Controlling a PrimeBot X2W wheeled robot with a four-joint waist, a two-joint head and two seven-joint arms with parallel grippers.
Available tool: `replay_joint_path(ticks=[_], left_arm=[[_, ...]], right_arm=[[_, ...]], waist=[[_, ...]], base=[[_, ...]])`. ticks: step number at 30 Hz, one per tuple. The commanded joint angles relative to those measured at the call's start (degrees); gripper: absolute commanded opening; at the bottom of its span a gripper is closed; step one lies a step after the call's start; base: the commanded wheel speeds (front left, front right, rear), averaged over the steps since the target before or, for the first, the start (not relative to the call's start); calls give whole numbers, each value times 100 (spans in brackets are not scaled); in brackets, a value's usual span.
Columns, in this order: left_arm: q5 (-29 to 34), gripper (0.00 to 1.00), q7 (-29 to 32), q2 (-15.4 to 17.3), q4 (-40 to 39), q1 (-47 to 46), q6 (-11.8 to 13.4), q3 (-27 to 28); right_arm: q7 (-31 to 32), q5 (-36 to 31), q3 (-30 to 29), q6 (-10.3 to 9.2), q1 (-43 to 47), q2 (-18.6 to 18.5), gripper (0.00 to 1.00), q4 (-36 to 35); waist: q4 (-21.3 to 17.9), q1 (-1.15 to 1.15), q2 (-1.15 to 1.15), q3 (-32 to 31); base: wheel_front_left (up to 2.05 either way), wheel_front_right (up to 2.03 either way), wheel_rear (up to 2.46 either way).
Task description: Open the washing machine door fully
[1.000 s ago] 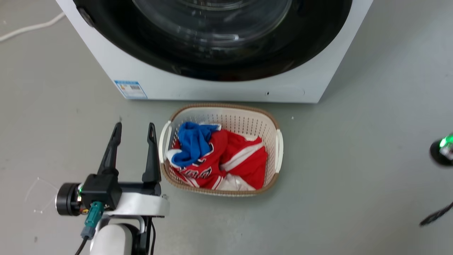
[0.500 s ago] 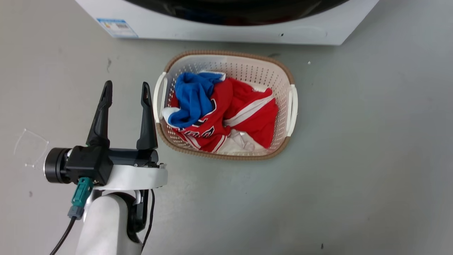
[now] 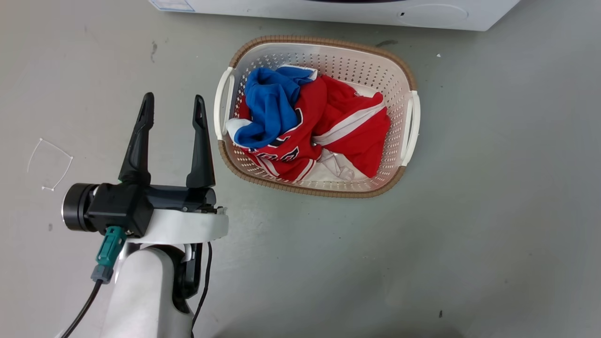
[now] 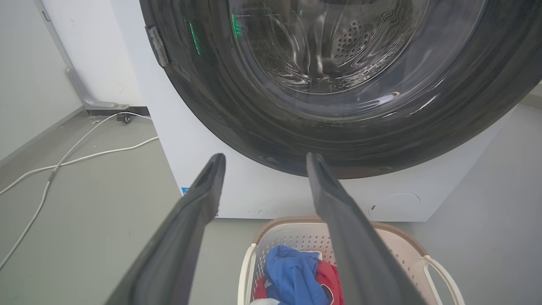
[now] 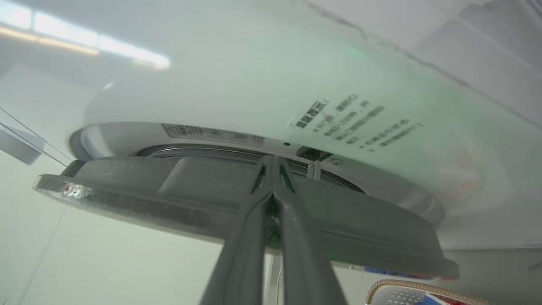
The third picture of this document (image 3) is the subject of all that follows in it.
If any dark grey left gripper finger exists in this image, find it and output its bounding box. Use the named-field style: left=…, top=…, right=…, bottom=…
left=186, top=95, right=216, bottom=189
left=118, top=92, right=155, bottom=186

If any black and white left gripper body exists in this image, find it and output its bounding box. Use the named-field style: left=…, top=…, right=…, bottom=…
left=62, top=182, right=230, bottom=245

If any white washing machine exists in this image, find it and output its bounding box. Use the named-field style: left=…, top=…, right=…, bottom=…
left=148, top=0, right=522, bottom=32

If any blue garment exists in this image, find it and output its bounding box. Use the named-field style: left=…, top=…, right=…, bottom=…
left=226, top=65, right=319, bottom=150

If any white garment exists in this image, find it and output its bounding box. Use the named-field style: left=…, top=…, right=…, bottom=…
left=300, top=82, right=385, bottom=183

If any red jersey with white stripes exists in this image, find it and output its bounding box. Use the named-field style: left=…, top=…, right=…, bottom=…
left=237, top=75, right=391, bottom=183

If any cream laundry basket brown rim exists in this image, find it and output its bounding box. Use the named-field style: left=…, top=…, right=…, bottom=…
left=214, top=35, right=421, bottom=199

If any thin black cable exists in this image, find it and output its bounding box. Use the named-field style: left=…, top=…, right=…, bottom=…
left=191, top=242, right=213, bottom=338

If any black cable with teal connector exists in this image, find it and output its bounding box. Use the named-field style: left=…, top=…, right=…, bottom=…
left=61, top=226, right=128, bottom=338

